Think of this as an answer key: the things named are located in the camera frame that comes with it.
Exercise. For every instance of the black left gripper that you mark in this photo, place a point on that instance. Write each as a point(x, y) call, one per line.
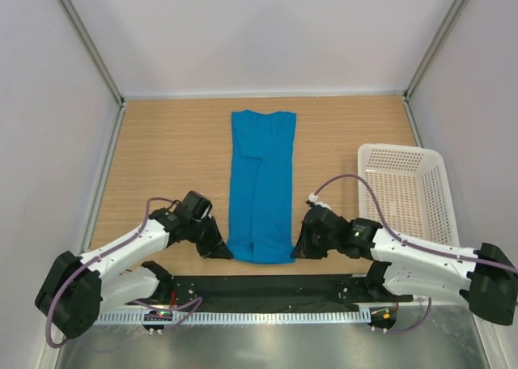
point(215, 248)

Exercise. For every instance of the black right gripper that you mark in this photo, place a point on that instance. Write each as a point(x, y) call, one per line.
point(303, 248)

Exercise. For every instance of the blue t shirt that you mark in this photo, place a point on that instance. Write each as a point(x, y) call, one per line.
point(260, 198)

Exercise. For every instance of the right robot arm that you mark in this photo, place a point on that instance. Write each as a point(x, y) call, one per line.
point(484, 279)

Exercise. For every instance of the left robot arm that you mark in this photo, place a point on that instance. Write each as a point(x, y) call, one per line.
point(80, 288)

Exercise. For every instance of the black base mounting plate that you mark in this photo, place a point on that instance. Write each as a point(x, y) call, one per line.
point(249, 290)

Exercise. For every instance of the white plastic mesh basket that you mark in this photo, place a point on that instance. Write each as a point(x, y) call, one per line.
point(411, 186)

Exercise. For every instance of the white slotted cable duct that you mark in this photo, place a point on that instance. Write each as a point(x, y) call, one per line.
point(142, 316)

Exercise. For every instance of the aluminium front frame rail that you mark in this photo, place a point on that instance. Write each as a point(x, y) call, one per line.
point(458, 301)

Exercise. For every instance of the left rear aluminium post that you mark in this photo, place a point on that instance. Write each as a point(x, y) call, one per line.
point(93, 53)

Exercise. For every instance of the aluminium post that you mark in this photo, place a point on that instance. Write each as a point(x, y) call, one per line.
point(93, 53)
point(442, 32)

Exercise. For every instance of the right rear aluminium post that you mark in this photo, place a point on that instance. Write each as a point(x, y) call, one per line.
point(442, 32)

